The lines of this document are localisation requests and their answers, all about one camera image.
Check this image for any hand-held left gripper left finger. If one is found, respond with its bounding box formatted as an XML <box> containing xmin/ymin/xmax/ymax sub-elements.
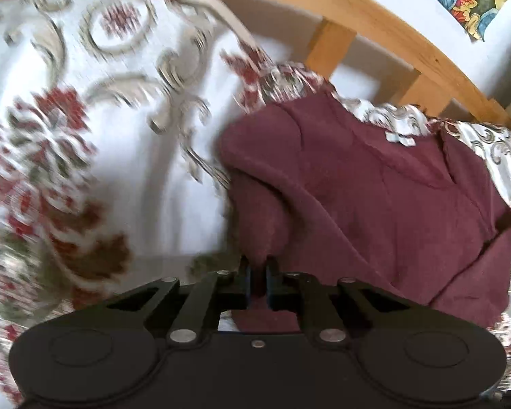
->
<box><xmin>106</xmin><ymin>256</ymin><xmax>253</xmax><ymax>347</ymax></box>

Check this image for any wooden bed frame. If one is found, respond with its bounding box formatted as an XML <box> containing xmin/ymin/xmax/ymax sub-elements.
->
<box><xmin>0</xmin><ymin>0</ymin><xmax>511</xmax><ymax>129</ymax></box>

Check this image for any floral bed sheet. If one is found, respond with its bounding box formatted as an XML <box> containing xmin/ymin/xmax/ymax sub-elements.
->
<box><xmin>0</xmin><ymin>0</ymin><xmax>511</xmax><ymax>409</ymax></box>

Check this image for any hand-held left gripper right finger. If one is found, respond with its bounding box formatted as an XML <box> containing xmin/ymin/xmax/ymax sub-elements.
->
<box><xmin>265</xmin><ymin>256</ymin><xmax>415</xmax><ymax>347</ymax></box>

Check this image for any maroon shirt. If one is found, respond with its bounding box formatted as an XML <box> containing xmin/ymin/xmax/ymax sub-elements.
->
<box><xmin>218</xmin><ymin>94</ymin><xmax>511</xmax><ymax>334</ymax></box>

